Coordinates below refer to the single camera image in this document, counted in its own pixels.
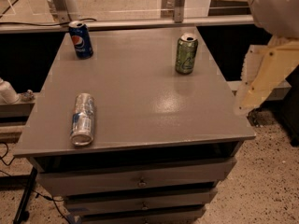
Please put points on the silver blue Red Bull can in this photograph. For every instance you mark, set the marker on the silver blue Red Bull can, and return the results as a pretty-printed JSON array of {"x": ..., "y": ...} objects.
[{"x": 82, "y": 130}]

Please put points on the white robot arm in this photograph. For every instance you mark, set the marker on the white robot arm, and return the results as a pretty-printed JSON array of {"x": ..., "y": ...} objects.
[{"x": 277, "y": 17}]

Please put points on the white plastic pipe fitting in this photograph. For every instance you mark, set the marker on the white plastic pipe fitting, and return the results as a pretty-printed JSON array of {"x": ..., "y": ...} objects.
[{"x": 7, "y": 92}]

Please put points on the grey drawer cabinet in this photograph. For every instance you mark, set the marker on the grey drawer cabinet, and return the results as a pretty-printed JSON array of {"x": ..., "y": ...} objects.
[{"x": 162, "y": 141}]

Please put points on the green soda can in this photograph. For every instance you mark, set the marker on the green soda can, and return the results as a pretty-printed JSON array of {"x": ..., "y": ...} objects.
[{"x": 186, "y": 53}]

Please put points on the blue Pepsi can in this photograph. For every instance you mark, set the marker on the blue Pepsi can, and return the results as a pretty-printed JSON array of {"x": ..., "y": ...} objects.
[{"x": 81, "y": 40}]

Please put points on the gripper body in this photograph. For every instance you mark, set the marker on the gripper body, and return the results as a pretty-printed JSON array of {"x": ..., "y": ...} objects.
[{"x": 277, "y": 10}]

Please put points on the black metal stand leg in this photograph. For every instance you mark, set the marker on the black metal stand leg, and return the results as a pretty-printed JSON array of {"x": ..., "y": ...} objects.
[{"x": 22, "y": 214}]

